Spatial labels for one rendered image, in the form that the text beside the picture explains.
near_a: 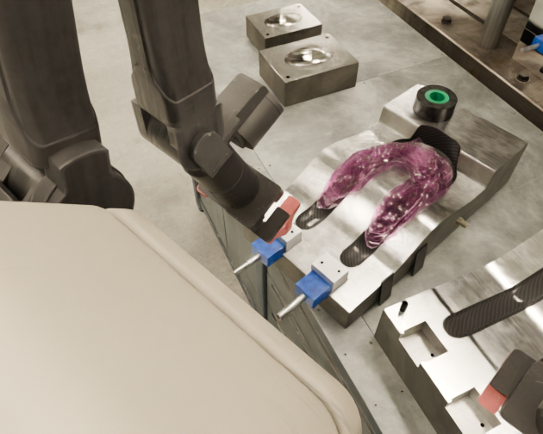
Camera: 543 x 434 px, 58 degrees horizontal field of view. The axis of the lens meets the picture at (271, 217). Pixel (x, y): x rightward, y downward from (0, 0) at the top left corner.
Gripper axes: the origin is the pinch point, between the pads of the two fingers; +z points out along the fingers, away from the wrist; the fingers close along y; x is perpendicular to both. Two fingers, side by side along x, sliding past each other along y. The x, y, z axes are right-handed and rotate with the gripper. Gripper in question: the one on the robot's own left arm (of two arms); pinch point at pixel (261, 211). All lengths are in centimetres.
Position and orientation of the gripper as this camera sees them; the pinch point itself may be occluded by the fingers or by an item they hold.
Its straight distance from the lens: 71.4
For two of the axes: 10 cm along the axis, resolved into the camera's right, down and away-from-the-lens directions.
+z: 3.1, 3.2, 9.0
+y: -7.3, -5.2, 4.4
